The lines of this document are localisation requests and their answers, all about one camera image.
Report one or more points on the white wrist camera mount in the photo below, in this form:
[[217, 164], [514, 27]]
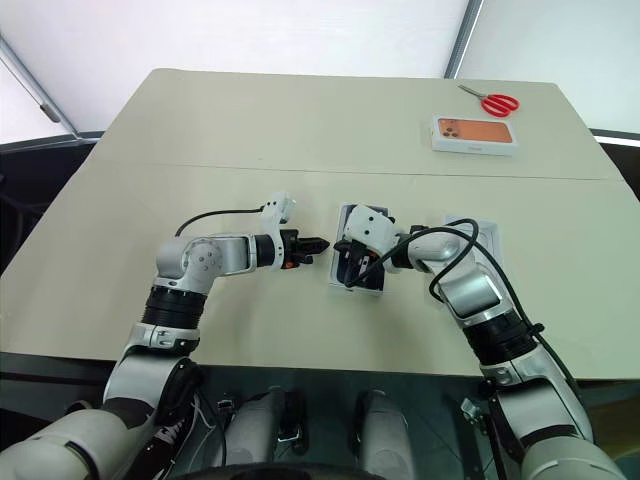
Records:
[[275, 210], [367, 227]]

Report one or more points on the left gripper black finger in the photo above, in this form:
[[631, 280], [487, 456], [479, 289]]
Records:
[[315, 242], [307, 250]]

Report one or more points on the white box lid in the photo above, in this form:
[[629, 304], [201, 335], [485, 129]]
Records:
[[487, 232]]

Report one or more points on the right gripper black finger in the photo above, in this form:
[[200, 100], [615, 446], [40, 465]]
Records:
[[350, 270], [366, 270]]

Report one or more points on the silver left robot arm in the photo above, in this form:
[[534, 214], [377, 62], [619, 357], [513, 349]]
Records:
[[200, 260]]

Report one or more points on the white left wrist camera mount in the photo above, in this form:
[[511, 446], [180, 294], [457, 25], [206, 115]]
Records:
[[275, 210]]

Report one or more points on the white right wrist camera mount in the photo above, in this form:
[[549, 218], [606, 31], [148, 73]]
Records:
[[367, 227]]

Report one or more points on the white box with orange phone print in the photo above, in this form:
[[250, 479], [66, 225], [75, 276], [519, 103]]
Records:
[[472, 134]]

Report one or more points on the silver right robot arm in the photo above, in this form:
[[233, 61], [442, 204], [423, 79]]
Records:
[[475, 290]]

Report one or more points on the grey rounded robot leg cover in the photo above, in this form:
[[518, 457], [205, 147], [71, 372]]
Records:
[[260, 430], [382, 435]]

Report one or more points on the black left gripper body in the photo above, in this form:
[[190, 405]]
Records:
[[291, 247]]

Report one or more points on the dark blue smartphone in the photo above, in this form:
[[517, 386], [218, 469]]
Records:
[[345, 275]]

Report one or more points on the grey metal frame pole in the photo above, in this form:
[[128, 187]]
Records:
[[35, 85], [462, 37]]

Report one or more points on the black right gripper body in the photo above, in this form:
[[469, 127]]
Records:
[[352, 250]]

